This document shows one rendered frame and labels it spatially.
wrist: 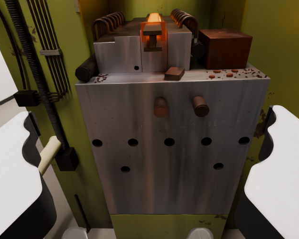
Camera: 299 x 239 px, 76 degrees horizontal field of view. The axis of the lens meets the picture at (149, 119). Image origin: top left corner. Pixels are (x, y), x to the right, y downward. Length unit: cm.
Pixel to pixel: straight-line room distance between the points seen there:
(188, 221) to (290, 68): 56
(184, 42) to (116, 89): 17
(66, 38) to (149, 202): 52
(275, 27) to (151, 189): 54
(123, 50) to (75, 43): 21
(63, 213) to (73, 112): 79
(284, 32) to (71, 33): 56
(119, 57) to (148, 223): 54
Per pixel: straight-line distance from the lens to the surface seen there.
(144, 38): 40
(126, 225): 75
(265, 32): 63
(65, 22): 60
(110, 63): 44
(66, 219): 133
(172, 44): 42
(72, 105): 68
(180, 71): 39
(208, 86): 39
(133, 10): 90
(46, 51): 62
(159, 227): 75
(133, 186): 57
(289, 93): 73
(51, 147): 74
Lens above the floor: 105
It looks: 32 degrees down
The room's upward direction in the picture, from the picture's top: 3 degrees counter-clockwise
